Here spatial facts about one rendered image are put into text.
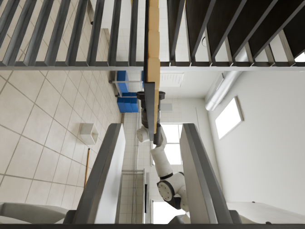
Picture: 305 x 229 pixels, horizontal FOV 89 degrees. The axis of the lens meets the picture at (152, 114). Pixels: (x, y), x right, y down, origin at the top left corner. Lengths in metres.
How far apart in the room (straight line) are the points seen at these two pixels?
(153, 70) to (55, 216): 0.39
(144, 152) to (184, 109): 2.06
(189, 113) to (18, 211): 5.33
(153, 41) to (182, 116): 5.26
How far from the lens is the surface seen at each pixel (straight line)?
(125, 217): 4.85
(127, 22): 3.05
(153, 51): 0.27
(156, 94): 0.29
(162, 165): 0.73
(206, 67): 0.77
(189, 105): 5.78
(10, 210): 0.53
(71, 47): 0.86
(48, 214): 0.49
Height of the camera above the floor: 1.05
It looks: level
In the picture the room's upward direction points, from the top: 90 degrees clockwise
